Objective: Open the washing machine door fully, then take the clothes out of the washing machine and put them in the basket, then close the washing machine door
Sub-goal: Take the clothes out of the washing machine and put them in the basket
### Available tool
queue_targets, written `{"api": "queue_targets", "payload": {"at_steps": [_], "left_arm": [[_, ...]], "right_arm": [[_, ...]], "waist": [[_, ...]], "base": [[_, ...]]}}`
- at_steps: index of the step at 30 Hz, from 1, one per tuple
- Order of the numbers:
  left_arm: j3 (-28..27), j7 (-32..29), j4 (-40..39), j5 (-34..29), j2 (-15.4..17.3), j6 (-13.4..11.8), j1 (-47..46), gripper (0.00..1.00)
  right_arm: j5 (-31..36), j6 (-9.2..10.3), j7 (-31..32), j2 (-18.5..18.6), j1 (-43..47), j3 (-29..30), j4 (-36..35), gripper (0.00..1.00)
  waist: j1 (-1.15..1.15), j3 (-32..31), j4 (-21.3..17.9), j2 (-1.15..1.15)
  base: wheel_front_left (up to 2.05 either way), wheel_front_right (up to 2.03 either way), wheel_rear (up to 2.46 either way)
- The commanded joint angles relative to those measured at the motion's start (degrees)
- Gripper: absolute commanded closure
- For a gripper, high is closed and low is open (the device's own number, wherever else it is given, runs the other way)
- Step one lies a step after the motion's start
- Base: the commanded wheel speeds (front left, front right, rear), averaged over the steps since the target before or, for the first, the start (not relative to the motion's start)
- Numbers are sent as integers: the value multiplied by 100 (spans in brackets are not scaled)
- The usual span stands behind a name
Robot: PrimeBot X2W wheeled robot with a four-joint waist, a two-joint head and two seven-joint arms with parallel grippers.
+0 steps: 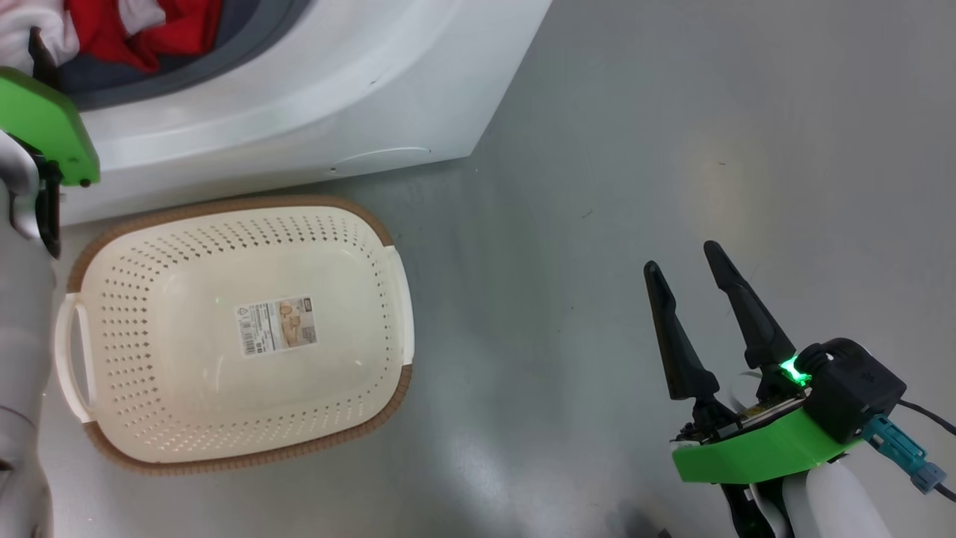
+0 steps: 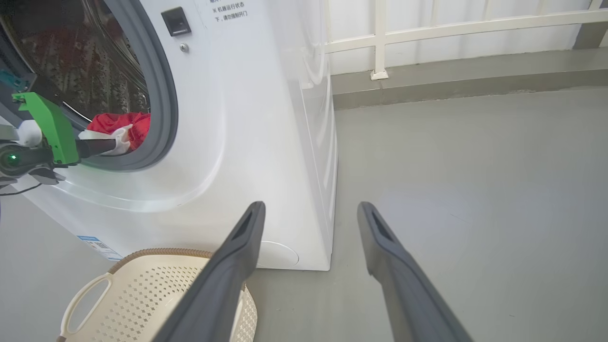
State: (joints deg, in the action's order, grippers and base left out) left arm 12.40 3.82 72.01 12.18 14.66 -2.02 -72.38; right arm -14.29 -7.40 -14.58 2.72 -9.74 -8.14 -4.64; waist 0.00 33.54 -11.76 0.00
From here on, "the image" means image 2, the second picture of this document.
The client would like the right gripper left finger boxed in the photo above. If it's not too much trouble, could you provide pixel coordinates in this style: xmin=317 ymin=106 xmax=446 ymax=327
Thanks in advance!
xmin=153 ymin=201 xmax=266 ymax=342

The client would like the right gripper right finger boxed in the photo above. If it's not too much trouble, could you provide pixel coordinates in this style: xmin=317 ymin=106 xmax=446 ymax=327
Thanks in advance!
xmin=357 ymin=202 xmax=473 ymax=342

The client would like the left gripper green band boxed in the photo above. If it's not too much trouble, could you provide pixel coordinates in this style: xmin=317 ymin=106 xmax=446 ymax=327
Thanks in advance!
xmin=0 ymin=92 xmax=119 ymax=187

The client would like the red and white garment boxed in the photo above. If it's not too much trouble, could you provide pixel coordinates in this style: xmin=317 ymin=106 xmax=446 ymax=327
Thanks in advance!
xmin=78 ymin=112 xmax=152 ymax=156

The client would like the cream plastic laundry basket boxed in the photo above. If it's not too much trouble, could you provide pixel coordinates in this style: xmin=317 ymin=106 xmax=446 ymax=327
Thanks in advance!
xmin=56 ymin=248 xmax=258 ymax=342

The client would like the white front-load washing machine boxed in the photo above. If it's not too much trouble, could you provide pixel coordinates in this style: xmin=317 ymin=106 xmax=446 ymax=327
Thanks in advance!
xmin=0 ymin=0 xmax=339 ymax=272

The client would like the black door latch socket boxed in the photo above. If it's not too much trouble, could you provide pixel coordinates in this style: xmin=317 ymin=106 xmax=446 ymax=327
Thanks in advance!
xmin=161 ymin=7 xmax=192 ymax=37

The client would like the blue energy label sticker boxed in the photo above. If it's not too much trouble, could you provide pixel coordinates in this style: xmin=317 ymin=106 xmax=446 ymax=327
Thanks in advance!
xmin=77 ymin=235 xmax=124 ymax=262

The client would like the white metal railing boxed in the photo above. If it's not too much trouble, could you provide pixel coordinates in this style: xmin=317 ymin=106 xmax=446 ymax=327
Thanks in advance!
xmin=324 ymin=0 xmax=608 ymax=80

